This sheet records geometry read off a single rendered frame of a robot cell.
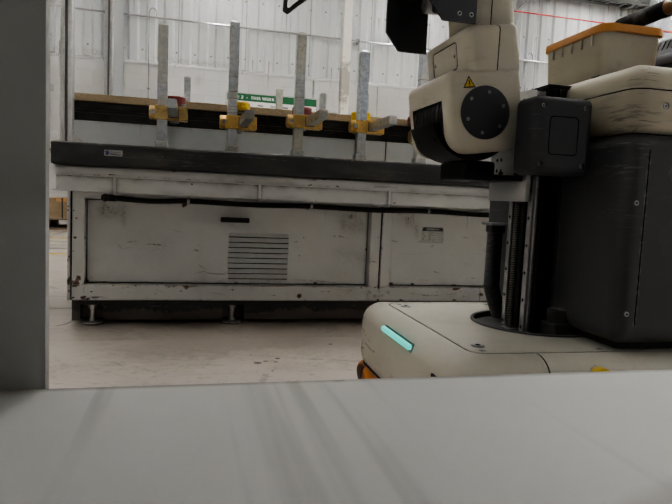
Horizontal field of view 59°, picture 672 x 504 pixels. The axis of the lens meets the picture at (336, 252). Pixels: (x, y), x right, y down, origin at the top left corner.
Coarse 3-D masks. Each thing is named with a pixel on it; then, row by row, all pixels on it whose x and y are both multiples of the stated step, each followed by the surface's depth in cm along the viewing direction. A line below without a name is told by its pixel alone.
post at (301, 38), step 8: (304, 32) 223; (296, 40) 224; (304, 40) 222; (296, 48) 224; (304, 48) 223; (296, 56) 224; (304, 56) 223; (296, 64) 223; (304, 64) 223; (296, 72) 223; (304, 72) 224; (296, 80) 223; (304, 80) 224; (296, 88) 223; (304, 88) 224; (296, 96) 224; (304, 96) 224; (296, 104) 224; (296, 112) 224; (296, 128) 225; (296, 136) 225; (296, 144) 225
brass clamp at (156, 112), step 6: (150, 108) 211; (156, 108) 211; (162, 108) 212; (180, 108) 213; (186, 108) 214; (150, 114) 211; (156, 114) 212; (162, 114) 212; (168, 114) 213; (180, 114) 214; (186, 114) 214; (168, 120) 215; (174, 120) 214; (180, 120) 214; (186, 120) 214
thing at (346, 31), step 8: (344, 0) 321; (352, 0) 322; (344, 8) 321; (352, 8) 322; (344, 16) 321; (344, 24) 322; (344, 32) 322; (344, 40) 323; (344, 48) 323; (344, 56) 323; (344, 64) 324; (344, 72) 324; (344, 80) 325; (344, 88) 325; (344, 96) 326; (344, 104) 326; (344, 112) 326
